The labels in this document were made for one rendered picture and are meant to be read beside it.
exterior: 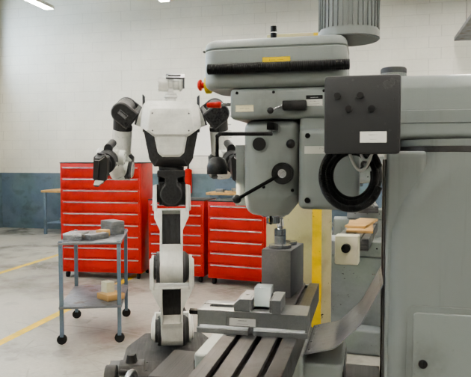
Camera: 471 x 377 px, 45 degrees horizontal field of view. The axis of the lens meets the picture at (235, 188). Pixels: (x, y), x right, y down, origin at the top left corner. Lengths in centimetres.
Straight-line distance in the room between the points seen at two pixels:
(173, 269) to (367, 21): 134
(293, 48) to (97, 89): 1060
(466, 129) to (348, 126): 43
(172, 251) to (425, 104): 130
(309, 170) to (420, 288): 49
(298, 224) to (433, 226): 202
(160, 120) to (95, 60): 986
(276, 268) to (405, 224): 67
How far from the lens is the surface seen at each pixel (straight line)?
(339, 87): 158
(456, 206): 177
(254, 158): 187
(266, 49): 186
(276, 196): 186
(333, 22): 190
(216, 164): 193
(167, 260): 257
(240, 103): 187
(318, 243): 370
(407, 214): 176
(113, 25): 1238
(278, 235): 227
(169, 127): 260
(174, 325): 272
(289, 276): 224
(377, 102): 157
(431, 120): 183
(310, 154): 182
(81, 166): 735
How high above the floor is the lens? 150
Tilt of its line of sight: 3 degrees down
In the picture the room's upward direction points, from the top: straight up
